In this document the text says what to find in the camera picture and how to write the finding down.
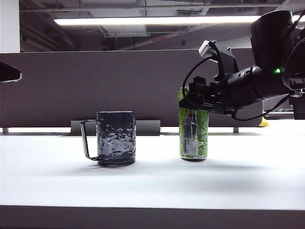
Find green energy drink can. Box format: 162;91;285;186
178;86;209;161

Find grey desk divider panel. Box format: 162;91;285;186
0;49;263;129

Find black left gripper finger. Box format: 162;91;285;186
0;61;22;83

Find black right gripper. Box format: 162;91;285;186
178;75;236;115

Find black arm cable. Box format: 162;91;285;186
231;94;290;122

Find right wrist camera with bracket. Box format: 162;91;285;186
198;40;240;79

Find black desk furniture block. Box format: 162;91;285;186
287;93;305;120

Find dark translucent textured mug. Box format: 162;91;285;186
80;111;137;167

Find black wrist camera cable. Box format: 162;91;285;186
182;42;226;101

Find ceiling air vent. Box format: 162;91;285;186
176;9;203;17

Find long ceiling light strip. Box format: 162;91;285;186
53;15;301;26

